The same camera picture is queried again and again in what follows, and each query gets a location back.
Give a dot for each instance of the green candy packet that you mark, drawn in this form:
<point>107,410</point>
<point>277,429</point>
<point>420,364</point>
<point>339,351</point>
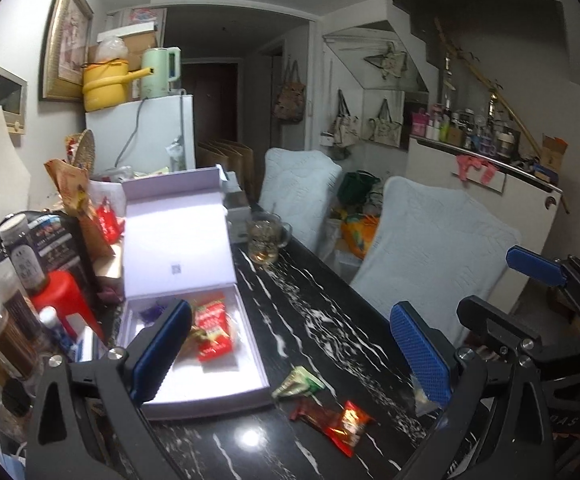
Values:
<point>300,382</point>

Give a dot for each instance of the narrow light blue covered chair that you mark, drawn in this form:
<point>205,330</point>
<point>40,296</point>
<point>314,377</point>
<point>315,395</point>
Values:
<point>295,190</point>

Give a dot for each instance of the brown spice jar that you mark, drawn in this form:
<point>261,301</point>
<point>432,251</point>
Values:
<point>4,340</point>

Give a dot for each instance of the brown paper bags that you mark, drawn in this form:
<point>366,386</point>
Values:
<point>229,165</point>

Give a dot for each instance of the green electric kettle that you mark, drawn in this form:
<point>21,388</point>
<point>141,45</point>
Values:
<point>154,72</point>

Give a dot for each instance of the small cardboard box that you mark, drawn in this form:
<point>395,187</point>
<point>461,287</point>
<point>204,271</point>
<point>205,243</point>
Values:
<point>554,155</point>

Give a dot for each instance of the bamboo stick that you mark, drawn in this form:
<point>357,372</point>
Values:
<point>490,87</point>

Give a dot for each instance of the lavender gift box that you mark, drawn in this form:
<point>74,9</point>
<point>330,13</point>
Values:
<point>179,240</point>

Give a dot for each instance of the small red packet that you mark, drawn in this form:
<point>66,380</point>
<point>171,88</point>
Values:
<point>107,222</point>

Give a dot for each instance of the beige tote bag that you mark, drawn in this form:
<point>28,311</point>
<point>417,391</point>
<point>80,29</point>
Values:
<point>346,127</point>
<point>386,130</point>

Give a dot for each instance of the woven straw fan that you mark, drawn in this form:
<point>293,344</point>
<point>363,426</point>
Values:
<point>83,150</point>

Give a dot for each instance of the gold framed picture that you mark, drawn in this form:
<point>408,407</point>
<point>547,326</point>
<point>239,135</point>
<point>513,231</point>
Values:
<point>67,35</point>

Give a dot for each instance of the bright red candy packet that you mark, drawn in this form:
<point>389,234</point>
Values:
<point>352,425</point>

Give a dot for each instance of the blue tablet tube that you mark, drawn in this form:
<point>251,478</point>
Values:
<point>54,325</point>

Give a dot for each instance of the brown paper snack bag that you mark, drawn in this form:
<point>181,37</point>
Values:
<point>69,180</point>

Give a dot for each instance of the white blue carton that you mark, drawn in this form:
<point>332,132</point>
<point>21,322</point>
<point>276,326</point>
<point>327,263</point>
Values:
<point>89,345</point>

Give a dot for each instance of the wide light blue covered chair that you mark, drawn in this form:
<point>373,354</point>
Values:
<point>420,240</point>

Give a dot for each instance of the large red snack packet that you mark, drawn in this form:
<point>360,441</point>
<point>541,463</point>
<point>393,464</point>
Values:
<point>212,330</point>

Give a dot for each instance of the purple sachet pouch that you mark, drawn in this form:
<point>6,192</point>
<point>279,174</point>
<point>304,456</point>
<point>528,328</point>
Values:
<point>152,312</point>

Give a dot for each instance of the yellow pot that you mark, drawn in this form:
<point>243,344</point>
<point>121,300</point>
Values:
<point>102,85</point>

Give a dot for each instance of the dark spice jar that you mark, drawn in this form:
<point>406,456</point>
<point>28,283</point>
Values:
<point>12,290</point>

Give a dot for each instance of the white cabinet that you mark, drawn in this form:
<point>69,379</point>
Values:
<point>530,220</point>

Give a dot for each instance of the pink cloth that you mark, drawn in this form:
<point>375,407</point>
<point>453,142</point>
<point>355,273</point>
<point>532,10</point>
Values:
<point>475,170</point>

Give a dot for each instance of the green bag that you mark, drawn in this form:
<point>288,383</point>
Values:
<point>357,187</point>

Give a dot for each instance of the orange bag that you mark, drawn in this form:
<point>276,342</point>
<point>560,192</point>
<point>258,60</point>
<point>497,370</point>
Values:
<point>360,235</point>

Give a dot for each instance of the red plastic container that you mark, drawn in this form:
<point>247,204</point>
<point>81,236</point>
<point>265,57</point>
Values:
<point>64,295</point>

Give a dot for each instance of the brown cereal packet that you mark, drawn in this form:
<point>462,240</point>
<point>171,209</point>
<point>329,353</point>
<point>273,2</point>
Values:
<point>195,336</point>

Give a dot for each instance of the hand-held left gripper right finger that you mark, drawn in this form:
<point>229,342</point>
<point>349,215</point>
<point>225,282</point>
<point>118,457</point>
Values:
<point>420,350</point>

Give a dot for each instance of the dark label jar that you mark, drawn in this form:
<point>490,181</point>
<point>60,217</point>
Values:
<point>19,250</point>

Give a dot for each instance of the dark wooden door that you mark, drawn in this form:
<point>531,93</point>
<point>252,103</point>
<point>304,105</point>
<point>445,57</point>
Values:
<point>209,105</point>

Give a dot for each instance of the white fridge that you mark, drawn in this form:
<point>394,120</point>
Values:
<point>154,130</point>

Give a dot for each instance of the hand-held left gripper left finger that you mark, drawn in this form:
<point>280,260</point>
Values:
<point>162,350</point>

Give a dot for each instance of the glass mug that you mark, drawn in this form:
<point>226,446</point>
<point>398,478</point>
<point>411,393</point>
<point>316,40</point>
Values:
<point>262,240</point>

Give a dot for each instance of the white tissue box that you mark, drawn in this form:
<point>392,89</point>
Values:
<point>235,200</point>

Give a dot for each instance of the cardboard boxes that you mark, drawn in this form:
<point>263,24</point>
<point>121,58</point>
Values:
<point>142,35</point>

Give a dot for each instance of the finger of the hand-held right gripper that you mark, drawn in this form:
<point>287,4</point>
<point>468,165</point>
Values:
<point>535,265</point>
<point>495,320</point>

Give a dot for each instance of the black tea box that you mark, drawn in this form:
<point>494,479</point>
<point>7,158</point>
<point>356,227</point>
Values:
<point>54,240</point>

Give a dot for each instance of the dark red candy packet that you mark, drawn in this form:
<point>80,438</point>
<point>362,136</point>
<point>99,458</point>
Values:
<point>312,414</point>

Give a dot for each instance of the pastel power bank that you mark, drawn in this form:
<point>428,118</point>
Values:
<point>17,467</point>

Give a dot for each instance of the crumpled plastic bag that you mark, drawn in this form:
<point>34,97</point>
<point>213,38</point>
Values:
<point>109,50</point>

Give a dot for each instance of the patterned tote bag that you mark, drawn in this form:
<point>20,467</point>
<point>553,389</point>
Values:
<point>290,100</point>

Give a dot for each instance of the group of counter bottles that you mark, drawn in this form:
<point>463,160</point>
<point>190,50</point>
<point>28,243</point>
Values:
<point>462,130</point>

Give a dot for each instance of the wall intercom panel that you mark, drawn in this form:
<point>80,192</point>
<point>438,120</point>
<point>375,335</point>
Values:
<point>4,92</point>

